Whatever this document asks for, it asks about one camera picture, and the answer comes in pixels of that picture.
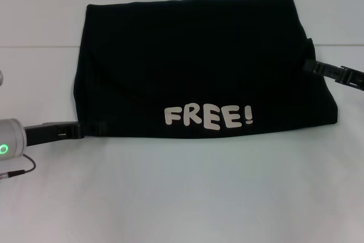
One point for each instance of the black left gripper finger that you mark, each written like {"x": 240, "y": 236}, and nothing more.
{"x": 96, "y": 129}

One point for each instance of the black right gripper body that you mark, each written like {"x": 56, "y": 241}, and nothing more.
{"x": 352, "y": 78}

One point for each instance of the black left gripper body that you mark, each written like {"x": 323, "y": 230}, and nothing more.
{"x": 42, "y": 133}

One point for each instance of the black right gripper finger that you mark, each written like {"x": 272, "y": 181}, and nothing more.
{"x": 308, "y": 66}

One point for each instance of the black T-shirt with FREE print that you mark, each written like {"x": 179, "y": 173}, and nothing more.
{"x": 199, "y": 55}

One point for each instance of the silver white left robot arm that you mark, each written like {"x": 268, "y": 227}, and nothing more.
{"x": 12, "y": 137}

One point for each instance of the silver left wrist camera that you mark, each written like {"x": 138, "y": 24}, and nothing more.
{"x": 1, "y": 78}

